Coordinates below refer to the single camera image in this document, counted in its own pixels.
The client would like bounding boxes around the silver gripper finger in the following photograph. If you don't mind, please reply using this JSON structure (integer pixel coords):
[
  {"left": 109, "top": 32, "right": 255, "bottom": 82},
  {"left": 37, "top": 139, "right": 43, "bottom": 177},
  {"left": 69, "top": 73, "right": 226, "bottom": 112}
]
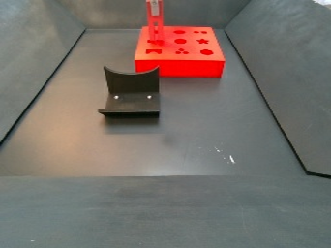
[{"left": 146, "top": 0, "right": 163, "bottom": 16}]

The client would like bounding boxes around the red double-square peg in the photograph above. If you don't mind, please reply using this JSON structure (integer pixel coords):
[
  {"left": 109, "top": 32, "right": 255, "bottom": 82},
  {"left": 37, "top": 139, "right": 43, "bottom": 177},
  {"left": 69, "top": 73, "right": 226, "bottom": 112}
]
[{"left": 146, "top": 4, "right": 163, "bottom": 42}]

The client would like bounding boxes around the red shape-sorter block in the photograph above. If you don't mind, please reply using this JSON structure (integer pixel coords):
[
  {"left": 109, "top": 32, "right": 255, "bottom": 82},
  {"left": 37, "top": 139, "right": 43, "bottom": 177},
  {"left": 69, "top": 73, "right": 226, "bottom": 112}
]
[{"left": 135, "top": 26, "right": 226, "bottom": 78}]

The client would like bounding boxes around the black curved holder stand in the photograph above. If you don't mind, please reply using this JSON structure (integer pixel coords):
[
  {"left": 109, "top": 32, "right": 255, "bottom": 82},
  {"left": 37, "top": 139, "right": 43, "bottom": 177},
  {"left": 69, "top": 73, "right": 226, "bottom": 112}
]
[{"left": 99, "top": 67, "right": 160, "bottom": 116}]

